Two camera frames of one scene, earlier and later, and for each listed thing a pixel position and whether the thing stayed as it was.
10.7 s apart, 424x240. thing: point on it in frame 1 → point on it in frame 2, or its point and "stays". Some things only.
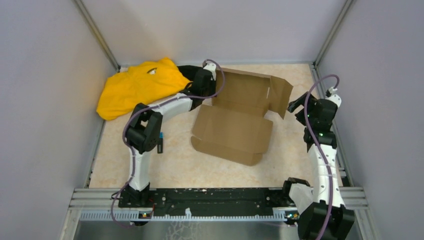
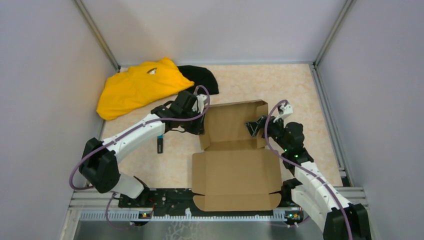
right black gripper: [294, 105] → [253, 127]
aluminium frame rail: [101, 204] stays
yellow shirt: [138, 84] stays
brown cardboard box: [233, 125] → [235, 172]
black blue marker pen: [160, 145] stays
